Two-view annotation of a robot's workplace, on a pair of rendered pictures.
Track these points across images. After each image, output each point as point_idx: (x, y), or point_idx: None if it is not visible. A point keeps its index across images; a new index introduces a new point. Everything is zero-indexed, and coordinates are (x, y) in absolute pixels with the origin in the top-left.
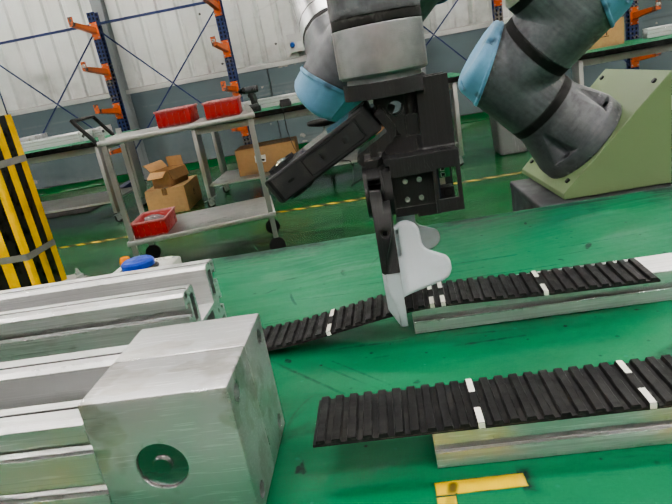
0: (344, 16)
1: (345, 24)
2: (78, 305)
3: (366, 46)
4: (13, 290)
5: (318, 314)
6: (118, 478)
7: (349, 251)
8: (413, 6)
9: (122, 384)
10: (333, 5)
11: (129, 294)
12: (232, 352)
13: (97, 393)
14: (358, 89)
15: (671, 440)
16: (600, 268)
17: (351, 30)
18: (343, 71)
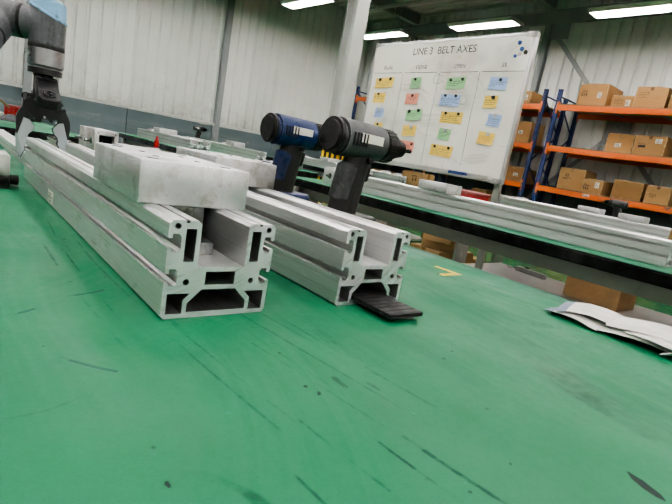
0: (62, 48)
1: (62, 51)
2: (86, 148)
3: (64, 61)
4: (51, 148)
5: (13, 171)
6: None
7: None
8: (54, 50)
9: (157, 150)
10: (59, 43)
11: (75, 145)
12: (139, 146)
13: (162, 151)
14: (60, 73)
15: None
16: (28, 147)
17: (63, 54)
18: (57, 65)
